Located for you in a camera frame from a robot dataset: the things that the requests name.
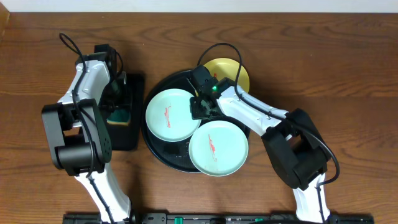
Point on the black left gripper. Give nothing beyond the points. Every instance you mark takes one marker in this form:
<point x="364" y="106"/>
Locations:
<point x="127" y="99"/>

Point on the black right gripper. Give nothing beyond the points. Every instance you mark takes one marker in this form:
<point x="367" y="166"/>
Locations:
<point x="195" y="113"/>

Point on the green yellow sponge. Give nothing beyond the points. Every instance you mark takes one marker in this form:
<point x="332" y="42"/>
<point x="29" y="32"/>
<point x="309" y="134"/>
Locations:
<point x="119" y="117"/>

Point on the mint green plate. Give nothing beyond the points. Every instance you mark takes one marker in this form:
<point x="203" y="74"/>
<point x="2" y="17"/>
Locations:
<point x="218" y="148"/>
<point x="168" y="115"/>

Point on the yellow plate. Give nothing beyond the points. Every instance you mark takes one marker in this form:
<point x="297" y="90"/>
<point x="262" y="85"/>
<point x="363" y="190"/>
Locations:
<point x="227" y="68"/>

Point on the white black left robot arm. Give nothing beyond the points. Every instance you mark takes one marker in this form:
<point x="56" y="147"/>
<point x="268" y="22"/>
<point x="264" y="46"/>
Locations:
<point x="78" y="138"/>

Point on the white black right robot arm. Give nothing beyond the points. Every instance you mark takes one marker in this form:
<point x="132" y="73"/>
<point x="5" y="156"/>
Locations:
<point x="296" y="150"/>

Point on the black rectangular tray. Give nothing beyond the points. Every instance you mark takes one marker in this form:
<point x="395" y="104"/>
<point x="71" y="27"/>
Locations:
<point x="125" y="138"/>

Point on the round black tray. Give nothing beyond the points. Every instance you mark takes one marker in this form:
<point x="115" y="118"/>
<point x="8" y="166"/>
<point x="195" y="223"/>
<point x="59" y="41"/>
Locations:
<point x="172" y="154"/>

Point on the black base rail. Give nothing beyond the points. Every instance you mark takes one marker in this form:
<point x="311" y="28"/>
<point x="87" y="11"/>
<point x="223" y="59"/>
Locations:
<point x="162" y="218"/>

